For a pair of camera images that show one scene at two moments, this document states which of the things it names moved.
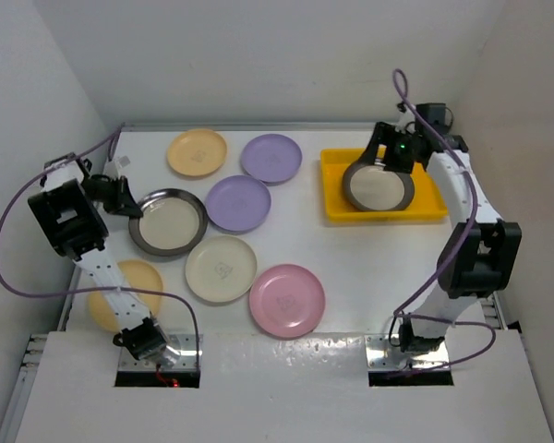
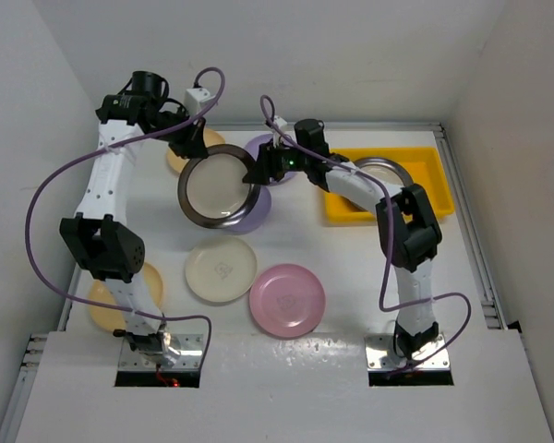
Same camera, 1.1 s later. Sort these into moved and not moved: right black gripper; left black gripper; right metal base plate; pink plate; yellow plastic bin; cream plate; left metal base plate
Moved: left black gripper; right black gripper
Not moved: pink plate; yellow plastic bin; right metal base plate; left metal base plate; cream plate
